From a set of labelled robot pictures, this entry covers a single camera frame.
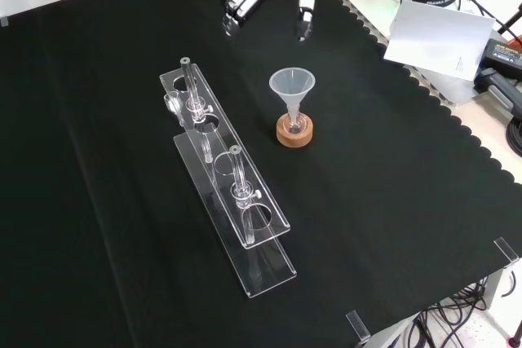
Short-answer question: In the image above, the clear acrylic funnel stand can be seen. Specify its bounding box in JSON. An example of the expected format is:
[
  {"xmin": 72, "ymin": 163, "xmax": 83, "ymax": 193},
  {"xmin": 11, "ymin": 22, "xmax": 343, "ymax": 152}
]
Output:
[{"xmin": 158, "ymin": 56, "xmax": 298, "ymax": 299}]

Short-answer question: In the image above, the coiled black cable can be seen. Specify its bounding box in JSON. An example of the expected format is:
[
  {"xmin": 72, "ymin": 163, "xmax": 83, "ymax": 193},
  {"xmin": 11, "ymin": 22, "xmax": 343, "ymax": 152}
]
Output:
[{"xmin": 505, "ymin": 116, "xmax": 522, "ymax": 158}]

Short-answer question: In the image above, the black power adapter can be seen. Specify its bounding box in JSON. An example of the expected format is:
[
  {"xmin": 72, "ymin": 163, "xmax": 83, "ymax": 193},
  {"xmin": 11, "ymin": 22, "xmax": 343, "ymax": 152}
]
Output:
[{"xmin": 480, "ymin": 37, "xmax": 522, "ymax": 81}]

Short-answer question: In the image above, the black cable bundle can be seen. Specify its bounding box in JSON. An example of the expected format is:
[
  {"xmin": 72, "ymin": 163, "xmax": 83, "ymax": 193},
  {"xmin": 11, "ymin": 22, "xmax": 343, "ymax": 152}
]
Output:
[{"xmin": 401, "ymin": 276, "xmax": 493, "ymax": 348}]

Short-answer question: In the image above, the grey table leg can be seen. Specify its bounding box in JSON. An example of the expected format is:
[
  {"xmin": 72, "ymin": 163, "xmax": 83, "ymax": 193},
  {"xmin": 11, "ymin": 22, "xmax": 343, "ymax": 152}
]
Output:
[{"xmin": 484, "ymin": 260, "xmax": 515, "ymax": 327}]

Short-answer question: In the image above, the translucent plastic funnel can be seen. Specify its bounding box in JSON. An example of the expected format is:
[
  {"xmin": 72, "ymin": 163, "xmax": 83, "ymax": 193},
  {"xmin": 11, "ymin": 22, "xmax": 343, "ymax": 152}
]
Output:
[{"xmin": 268, "ymin": 68, "xmax": 316, "ymax": 121}]

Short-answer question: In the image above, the cork ring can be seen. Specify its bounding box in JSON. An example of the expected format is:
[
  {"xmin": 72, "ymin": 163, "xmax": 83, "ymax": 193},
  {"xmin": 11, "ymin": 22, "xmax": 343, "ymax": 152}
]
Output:
[{"xmin": 276, "ymin": 112, "xmax": 316, "ymax": 149}]

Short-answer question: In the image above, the small round-bottom glass flask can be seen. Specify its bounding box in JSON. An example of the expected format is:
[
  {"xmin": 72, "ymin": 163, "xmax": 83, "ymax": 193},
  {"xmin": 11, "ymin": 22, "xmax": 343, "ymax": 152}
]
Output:
[{"xmin": 284, "ymin": 106, "xmax": 306, "ymax": 135}]

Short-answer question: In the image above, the white paper card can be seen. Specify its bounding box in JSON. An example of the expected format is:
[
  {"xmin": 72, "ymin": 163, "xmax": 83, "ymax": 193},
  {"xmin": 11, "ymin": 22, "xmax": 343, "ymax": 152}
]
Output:
[{"xmin": 383, "ymin": 0, "xmax": 497, "ymax": 81}]

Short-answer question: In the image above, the black tripod leg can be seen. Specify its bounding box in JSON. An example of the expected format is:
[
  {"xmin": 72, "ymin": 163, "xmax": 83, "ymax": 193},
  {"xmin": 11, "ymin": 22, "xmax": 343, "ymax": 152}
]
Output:
[{"xmin": 494, "ymin": 0, "xmax": 522, "ymax": 46}]

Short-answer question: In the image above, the black cloth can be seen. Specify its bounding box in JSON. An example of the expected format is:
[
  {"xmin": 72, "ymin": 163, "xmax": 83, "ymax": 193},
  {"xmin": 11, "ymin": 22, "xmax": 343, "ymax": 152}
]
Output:
[{"xmin": 0, "ymin": 0, "xmax": 522, "ymax": 348}]

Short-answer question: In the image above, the clear glass weighing funnel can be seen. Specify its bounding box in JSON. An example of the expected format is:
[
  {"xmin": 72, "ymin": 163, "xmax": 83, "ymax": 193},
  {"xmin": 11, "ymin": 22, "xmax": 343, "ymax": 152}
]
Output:
[{"xmin": 162, "ymin": 92, "xmax": 184, "ymax": 127}]

